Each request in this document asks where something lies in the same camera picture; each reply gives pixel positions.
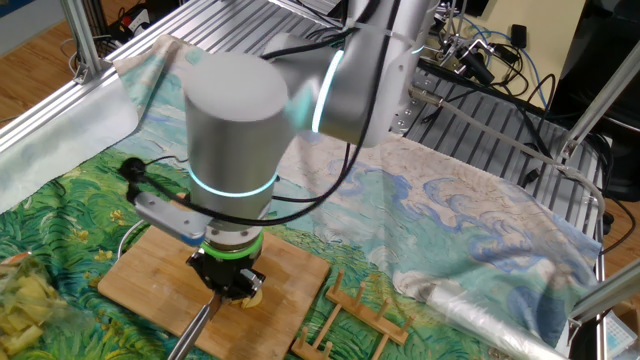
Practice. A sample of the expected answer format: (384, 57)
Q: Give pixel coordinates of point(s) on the aluminium frame beam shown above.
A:
(610, 292)

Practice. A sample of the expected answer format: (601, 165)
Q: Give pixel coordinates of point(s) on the power strip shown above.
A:
(135, 20)

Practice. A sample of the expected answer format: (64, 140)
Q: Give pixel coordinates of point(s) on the steel kitchen knife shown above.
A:
(192, 332)

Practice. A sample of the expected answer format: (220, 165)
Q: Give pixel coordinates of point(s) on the black camera on stand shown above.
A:
(475, 62)

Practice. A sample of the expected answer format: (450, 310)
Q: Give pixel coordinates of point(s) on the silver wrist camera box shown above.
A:
(170, 217)

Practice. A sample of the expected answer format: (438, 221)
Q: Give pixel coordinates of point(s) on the clear plastic bag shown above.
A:
(475, 315)

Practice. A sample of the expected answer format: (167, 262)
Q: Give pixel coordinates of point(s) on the wooden cutting board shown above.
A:
(150, 290)

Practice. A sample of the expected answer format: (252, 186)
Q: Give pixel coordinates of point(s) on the black wall adapter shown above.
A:
(519, 35)

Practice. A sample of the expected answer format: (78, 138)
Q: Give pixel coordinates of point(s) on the aluminium frame post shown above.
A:
(82, 40)
(600, 100)

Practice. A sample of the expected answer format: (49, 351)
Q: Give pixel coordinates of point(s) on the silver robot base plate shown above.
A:
(407, 117)

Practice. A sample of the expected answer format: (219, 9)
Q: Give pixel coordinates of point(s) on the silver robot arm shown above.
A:
(235, 140)

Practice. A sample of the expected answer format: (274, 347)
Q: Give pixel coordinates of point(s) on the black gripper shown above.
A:
(230, 267)

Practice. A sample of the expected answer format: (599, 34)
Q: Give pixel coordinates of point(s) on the peeled potato piece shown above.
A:
(252, 300)

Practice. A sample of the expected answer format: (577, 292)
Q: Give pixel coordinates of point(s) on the bag of chopped potato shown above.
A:
(25, 310)

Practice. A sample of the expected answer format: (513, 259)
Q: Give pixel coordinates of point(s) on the white box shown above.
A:
(614, 335)

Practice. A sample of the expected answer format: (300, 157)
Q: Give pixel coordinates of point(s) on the painted landscape tablecloth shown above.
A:
(400, 200)

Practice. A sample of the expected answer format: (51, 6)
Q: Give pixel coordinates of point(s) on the wooden peg rack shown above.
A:
(370, 320)

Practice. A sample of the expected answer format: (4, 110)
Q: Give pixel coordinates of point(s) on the black monitor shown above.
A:
(615, 20)

